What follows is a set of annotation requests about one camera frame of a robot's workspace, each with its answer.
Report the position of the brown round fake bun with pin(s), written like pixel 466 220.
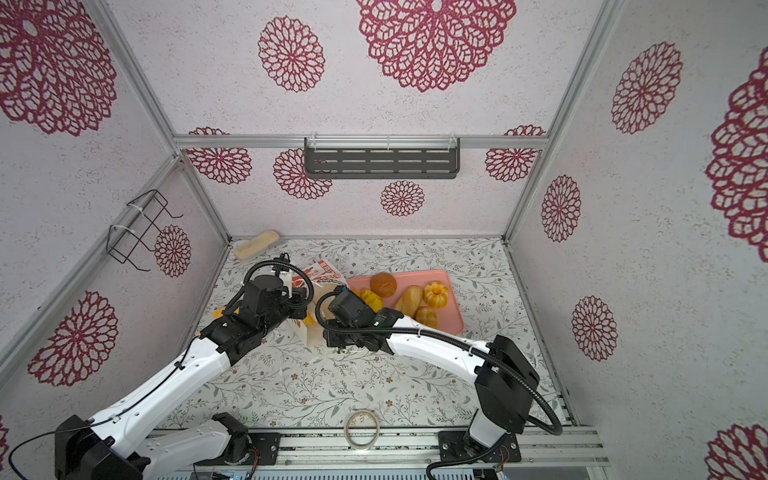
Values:
pixel 384 285

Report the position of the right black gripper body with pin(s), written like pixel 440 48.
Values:
pixel 343 339

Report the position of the round fake bread roll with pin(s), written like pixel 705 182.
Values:
pixel 427 316

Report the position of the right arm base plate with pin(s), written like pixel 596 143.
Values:
pixel 457 447

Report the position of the oval fake bread loaf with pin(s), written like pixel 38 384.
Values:
pixel 410 301

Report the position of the white paper gift bag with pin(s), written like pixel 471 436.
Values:
pixel 325 277

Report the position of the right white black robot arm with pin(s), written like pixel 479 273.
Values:
pixel 505 382

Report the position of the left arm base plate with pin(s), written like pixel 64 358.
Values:
pixel 261 449

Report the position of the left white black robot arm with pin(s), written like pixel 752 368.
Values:
pixel 115 442

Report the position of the short twisted fake bread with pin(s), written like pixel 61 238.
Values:
pixel 372 300

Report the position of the grey slotted wall shelf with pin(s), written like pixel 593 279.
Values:
pixel 383 160

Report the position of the ring shaped fake bread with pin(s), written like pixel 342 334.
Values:
pixel 436 295

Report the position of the pink plastic tray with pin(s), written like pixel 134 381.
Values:
pixel 450 317

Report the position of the black wire wall rack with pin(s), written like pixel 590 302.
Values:
pixel 126 236

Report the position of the clear tape roll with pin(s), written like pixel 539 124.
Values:
pixel 362 430

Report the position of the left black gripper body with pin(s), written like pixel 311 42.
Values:
pixel 294 306

